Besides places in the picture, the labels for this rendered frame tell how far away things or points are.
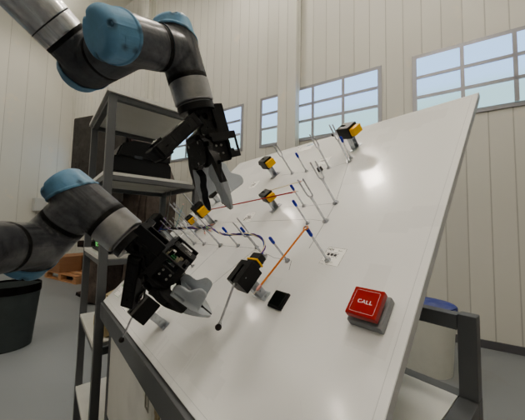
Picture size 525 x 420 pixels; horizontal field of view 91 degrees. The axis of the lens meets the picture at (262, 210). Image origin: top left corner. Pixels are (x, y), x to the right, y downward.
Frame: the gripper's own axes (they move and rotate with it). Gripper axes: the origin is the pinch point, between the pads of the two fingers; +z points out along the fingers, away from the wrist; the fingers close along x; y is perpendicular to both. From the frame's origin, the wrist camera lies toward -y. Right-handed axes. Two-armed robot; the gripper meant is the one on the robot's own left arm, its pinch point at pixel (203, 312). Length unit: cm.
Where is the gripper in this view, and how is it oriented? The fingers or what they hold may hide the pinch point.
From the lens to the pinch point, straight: 55.7
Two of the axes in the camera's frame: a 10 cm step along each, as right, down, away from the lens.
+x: 0.9, -2.8, 9.5
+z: 7.2, 6.8, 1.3
